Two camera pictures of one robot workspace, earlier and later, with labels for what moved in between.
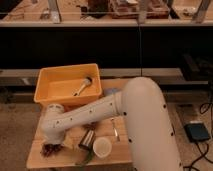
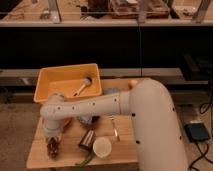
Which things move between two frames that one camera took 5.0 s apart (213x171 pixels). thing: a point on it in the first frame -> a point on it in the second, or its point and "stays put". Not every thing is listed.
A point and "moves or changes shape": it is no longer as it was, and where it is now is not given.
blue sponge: x=111 y=90 stays put
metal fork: x=115 y=131 stays put
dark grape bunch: x=48 y=149 moves or changes shape
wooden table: x=99 y=145 stays put
